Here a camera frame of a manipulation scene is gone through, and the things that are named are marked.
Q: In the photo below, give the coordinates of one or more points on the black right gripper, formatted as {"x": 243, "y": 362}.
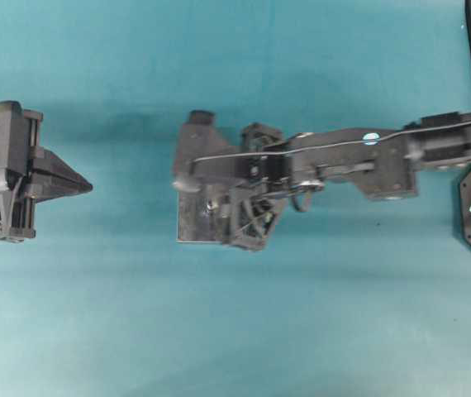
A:
{"x": 17, "y": 205}

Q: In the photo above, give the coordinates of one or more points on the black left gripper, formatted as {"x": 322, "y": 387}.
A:
{"x": 257, "y": 185}

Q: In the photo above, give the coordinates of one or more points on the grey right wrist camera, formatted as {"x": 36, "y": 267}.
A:
{"x": 14, "y": 143}

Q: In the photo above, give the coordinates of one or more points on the grey metal base plate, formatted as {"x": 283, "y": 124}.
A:
{"x": 204, "y": 213}

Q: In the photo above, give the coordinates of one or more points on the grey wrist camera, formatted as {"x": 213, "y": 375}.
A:
{"x": 204, "y": 156}
{"x": 14, "y": 143}

